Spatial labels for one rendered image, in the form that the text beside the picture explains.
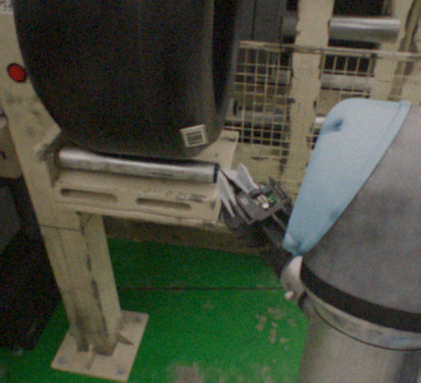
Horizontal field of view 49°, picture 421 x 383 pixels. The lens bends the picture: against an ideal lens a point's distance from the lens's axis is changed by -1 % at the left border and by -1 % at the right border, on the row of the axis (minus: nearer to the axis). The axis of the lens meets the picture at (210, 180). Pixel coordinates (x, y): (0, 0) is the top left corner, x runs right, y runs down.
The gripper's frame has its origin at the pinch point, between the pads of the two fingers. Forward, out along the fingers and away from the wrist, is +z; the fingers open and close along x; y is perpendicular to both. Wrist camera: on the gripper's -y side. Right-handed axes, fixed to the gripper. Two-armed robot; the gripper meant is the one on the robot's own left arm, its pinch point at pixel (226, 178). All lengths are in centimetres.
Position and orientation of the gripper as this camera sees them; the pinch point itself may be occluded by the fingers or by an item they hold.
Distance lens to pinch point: 74.8
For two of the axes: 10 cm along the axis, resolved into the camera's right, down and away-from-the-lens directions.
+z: -4.9, -6.3, 6.0
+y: -1.9, -6.0, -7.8
